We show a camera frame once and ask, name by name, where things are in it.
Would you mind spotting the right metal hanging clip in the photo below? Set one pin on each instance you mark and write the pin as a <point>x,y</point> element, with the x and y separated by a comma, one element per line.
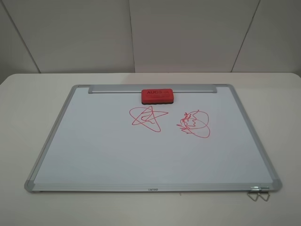
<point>264,193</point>

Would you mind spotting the grey marker tray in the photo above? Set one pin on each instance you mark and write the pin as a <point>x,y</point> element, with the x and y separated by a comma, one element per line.
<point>137,88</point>

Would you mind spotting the red whiteboard eraser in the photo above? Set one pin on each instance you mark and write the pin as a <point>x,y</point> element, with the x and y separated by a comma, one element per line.
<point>157,96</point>

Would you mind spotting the metal hanging clip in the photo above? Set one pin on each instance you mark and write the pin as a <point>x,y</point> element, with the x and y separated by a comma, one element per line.
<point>254,193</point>
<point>264,193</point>

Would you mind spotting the left metal hanging clip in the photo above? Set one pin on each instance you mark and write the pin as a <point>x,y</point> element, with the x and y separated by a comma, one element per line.
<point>254,193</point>

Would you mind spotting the white framed whiteboard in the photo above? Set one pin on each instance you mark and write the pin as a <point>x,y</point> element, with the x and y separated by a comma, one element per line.
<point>111,142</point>

